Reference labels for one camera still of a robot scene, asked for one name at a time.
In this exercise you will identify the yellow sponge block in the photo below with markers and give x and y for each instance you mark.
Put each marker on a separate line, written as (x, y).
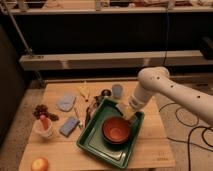
(121, 107)

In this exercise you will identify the yellow banana toy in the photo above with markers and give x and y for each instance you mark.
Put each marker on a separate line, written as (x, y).
(84, 90)

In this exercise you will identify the small metal can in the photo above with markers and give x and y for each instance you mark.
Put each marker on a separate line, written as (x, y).
(106, 93)

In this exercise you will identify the blue eraser block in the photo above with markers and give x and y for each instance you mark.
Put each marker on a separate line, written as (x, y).
(69, 126)

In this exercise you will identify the green plastic tray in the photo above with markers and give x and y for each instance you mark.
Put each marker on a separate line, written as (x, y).
(93, 141)

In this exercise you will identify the orange red bowl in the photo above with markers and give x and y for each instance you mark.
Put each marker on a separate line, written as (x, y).
(116, 130)

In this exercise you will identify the dark grape bunch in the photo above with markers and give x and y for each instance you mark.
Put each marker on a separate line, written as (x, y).
(43, 110)

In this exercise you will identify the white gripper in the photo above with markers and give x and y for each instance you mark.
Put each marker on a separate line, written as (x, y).
(130, 110)

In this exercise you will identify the orange carrot toy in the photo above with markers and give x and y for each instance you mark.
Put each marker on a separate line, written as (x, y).
(44, 121)

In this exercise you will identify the translucent blue cup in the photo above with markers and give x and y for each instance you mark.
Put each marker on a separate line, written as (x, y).
(117, 91)

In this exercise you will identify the white cup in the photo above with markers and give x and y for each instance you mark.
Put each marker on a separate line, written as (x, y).
(39, 129)

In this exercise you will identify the dark utensil beside tray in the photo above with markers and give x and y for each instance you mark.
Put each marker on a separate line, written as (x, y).
(92, 107)

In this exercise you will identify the red yellow apple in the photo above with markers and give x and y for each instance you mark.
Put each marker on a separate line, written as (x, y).
(40, 164)

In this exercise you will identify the light blue cloth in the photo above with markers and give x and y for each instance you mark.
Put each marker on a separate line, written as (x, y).
(66, 102)

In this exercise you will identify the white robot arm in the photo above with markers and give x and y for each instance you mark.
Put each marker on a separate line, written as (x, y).
(157, 80)

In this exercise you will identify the metal shelf rail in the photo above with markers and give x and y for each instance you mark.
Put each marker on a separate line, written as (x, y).
(113, 60)

